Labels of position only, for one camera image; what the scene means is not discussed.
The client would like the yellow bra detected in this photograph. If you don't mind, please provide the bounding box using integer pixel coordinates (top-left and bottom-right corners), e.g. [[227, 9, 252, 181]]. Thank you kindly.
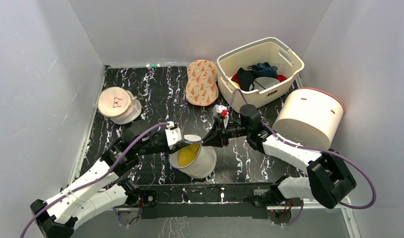
[[178, 143, 201, 167]]

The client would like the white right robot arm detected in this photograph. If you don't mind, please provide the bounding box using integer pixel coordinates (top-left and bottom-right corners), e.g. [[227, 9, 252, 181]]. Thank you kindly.
[[202, 104, 357, 209]]

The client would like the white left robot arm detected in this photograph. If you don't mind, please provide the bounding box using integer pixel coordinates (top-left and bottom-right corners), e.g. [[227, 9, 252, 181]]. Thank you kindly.
[[20, 121, 186, 238]]

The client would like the floral padded laundry bag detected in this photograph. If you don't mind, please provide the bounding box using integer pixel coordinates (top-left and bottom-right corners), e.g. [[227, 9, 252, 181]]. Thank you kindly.
[[185, 59, 219, 107]]

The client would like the cream perforated laundry basket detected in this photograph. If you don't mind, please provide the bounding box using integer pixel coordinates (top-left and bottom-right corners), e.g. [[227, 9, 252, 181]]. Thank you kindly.
[[216, 37, 305, 112]]

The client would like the clothes pile in basket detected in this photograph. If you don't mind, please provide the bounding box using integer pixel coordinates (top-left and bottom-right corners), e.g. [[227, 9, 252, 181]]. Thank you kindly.
[[231, 62, 287, 92]]

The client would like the white cylindrical drum container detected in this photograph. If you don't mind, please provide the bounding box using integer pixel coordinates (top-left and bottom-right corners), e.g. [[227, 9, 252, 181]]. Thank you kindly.
[[272, 88, 344, 150]]

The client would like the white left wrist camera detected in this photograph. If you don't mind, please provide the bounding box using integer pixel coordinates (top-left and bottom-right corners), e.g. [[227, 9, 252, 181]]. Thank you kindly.
[[165, 121, 184, 150]]

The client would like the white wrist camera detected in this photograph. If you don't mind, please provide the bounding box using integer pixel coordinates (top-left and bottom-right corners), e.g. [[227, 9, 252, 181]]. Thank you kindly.
[[165, 121, 184, 150], [213, 105, 229, 128]]

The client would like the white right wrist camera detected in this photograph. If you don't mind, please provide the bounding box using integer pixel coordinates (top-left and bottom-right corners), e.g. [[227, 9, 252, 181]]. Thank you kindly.
[[213, 105, 229, 128]]

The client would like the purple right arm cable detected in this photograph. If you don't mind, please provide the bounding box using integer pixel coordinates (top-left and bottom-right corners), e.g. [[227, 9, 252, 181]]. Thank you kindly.
[[226, 88, 377, 210]]

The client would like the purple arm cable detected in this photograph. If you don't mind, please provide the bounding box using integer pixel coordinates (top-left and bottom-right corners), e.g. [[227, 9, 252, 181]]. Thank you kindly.
[[226, 88, 377, 210], [19, 121, 175, 238]]

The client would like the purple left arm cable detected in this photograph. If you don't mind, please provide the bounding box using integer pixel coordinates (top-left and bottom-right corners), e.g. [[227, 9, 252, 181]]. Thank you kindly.
[[19, 121, 175, 238]]

